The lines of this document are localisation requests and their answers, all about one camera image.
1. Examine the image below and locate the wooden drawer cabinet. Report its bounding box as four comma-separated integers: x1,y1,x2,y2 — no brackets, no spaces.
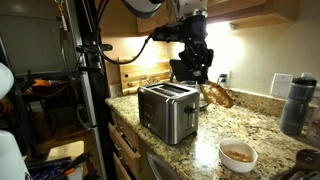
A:
107,108,149,180

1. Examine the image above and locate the small orange object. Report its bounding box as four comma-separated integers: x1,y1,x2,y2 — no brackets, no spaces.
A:
31,78,53,88

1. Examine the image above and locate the wooden stool top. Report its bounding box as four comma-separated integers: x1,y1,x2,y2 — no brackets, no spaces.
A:
45,140,86,162

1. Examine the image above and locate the white switch plate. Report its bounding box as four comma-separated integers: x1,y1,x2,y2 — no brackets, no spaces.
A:
269,72,295,99

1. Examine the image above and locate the under-cabinet light strip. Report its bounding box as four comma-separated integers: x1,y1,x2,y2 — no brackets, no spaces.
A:
206,21,233,38

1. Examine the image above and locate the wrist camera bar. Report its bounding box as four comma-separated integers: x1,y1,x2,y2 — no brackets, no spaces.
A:
151,20,185,44

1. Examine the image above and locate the blue and black tool clutter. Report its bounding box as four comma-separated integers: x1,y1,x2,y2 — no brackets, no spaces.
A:
25,150,93,180

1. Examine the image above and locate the white wall outlet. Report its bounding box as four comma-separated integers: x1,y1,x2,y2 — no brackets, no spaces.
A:
218,70,232,89

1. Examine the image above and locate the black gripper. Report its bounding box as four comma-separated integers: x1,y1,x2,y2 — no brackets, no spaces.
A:
179,14,215,85

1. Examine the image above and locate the white rounded housing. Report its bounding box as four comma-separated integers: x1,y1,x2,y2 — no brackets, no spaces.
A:
0,129,32,180

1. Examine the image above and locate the wooden cutting board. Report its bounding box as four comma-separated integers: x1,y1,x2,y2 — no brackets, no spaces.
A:
117,54,173,97

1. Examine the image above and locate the white ceramic bowl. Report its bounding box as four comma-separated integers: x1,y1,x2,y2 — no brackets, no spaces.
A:
218,138,259,174

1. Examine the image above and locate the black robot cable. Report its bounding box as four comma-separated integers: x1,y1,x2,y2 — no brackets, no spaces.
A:
94,0,155,66

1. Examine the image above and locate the black stand pole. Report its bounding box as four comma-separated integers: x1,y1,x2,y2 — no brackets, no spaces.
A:
73,0,117,180

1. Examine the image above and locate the black round utensil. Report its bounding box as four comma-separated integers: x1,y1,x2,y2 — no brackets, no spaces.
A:
269,148,320,180

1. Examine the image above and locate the stainless steel toaster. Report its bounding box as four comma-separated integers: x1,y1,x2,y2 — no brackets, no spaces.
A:
137,82,201,146

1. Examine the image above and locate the grey sports bottle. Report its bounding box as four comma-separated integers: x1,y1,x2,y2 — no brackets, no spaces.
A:
278,72,318,137

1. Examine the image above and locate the black coffee maker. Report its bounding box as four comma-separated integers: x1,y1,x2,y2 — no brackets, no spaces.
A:
168,54,201,88

